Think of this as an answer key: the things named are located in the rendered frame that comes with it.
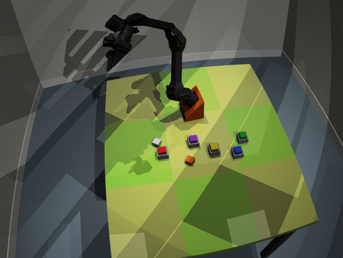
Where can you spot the blue button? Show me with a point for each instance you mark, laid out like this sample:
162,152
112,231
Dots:
237,152

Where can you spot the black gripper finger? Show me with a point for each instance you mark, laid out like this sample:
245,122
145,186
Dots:
119,54
109,64

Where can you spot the purple button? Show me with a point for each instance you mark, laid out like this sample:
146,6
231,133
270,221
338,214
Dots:
193,141

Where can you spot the green button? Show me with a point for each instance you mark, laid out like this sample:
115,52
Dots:
242,137

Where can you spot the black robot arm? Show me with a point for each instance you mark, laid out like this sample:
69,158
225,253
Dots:
175,90

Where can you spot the red button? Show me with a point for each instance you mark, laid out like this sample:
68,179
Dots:
162,152

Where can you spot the white block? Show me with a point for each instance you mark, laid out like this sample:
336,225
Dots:
156,142

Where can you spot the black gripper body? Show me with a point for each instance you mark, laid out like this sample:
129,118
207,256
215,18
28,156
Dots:
123,43

